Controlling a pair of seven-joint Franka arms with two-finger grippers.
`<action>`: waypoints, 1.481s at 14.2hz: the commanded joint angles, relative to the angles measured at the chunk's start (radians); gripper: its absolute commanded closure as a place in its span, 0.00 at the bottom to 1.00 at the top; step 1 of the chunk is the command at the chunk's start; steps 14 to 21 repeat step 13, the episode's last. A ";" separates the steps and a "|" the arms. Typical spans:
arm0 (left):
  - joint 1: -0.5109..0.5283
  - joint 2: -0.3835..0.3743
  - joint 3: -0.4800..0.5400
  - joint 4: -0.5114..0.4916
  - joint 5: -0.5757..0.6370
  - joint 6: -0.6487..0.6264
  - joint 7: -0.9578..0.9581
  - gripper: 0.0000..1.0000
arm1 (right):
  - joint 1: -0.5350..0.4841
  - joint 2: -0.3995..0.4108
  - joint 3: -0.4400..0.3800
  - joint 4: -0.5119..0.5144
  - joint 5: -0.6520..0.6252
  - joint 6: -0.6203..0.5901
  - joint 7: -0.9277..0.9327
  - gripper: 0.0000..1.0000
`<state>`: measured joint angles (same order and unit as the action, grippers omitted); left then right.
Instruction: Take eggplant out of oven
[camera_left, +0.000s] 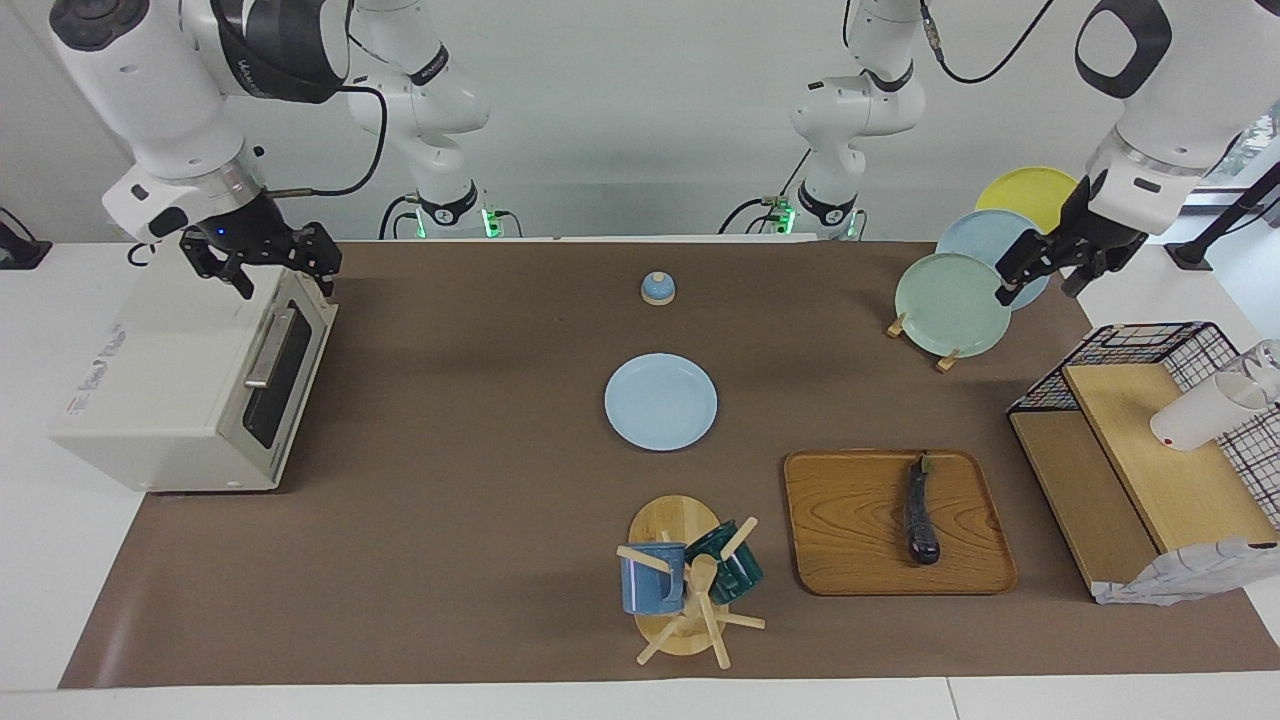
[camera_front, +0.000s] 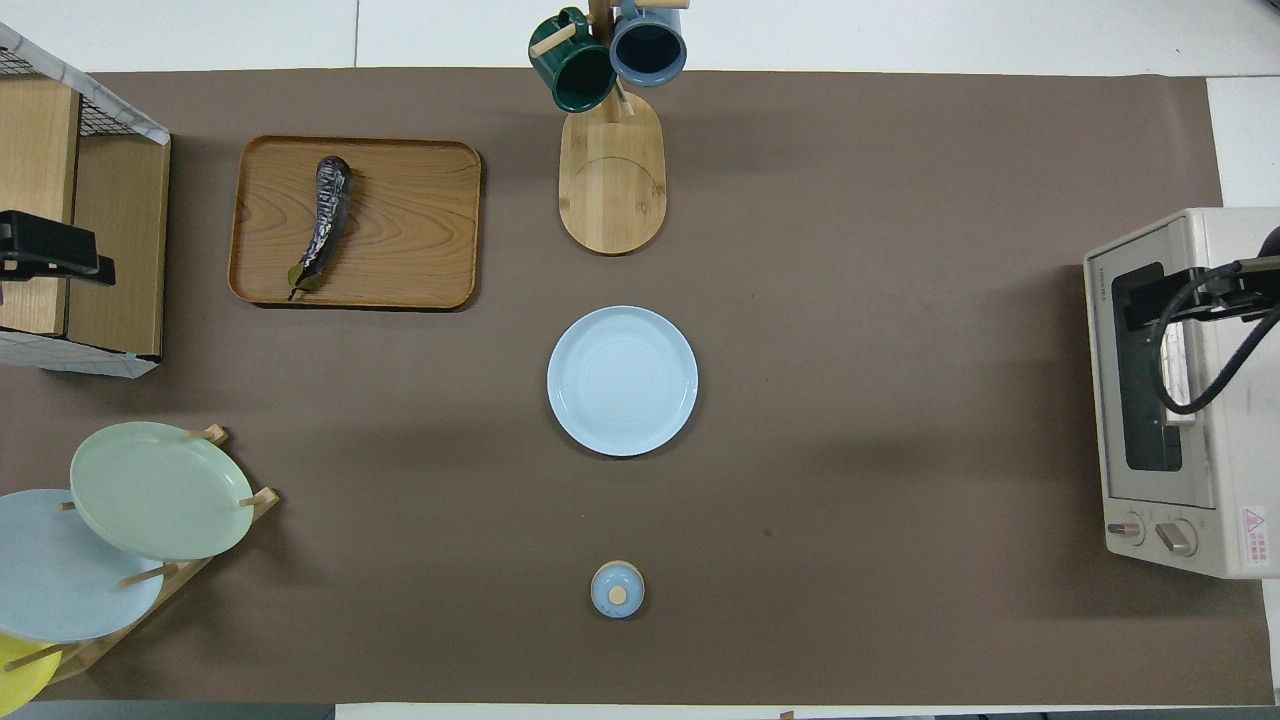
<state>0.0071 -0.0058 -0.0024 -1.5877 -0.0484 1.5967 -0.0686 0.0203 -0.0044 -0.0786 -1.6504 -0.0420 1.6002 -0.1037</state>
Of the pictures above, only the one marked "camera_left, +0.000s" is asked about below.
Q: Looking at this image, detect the black stand with pole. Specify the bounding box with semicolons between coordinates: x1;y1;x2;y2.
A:
1165;160;1280;271

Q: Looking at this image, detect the white marble print cloth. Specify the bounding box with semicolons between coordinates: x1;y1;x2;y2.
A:
1093;537;1279;607

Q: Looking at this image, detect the white cup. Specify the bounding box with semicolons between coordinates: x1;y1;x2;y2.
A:
1150;368;1273;453

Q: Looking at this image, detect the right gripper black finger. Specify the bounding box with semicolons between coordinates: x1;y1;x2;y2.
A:
290;222;343;298
196;255;257;301

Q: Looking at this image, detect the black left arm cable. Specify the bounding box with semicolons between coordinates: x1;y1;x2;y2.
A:
920;0;1057;86

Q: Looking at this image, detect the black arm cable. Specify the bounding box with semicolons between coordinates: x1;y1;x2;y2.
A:
920;0;1057;86
265;85;391;198

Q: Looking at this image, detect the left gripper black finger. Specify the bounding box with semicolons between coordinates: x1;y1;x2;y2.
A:
1060;245;1113;299
995;228;1057;306

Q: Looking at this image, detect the black base cable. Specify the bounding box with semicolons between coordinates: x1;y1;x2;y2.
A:
378;193;423;241
720;150;813;239

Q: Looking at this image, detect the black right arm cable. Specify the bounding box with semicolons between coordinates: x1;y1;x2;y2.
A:
265;85;391;198

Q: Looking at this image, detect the wooden serving tray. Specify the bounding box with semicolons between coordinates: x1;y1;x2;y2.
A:
783;449;1019;597

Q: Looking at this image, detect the wooden mug tree stand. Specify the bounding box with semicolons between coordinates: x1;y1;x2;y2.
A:
615;494;768;669

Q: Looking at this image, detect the clear glass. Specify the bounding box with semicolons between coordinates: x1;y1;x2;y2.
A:
1235;340;1280;387

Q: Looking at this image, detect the blue mug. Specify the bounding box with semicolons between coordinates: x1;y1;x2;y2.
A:
620;542;689;616

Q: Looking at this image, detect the black wire mesh basket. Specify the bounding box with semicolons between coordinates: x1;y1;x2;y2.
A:
1008;321;1280;504

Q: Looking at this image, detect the dark green mug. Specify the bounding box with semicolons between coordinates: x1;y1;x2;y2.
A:
685;520;764;606

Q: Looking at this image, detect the glass oven door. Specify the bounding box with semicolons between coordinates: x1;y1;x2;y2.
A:
238;268;339;481

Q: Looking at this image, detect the brown table mat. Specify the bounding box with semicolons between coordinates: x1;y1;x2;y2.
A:
60;240;1280;689

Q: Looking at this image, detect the yellow plate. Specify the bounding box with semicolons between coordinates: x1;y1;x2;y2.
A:
975;166;1081;236

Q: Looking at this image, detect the wooden plate rack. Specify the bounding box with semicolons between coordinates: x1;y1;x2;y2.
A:
886;312;963;374

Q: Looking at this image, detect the pale green plate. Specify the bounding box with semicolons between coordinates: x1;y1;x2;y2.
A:
894;252;1013;359

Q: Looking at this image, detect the black clamp base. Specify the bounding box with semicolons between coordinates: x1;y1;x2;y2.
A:
0;207;51;271

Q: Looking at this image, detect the light blue plate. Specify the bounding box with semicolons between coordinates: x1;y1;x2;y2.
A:
935;208;1051;311
604;352;719;452

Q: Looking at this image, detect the white toaster oven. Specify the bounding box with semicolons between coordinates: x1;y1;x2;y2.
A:
50;262;339;493

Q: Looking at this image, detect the dark purple eggplant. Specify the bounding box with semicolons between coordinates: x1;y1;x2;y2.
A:
903;453;943;566

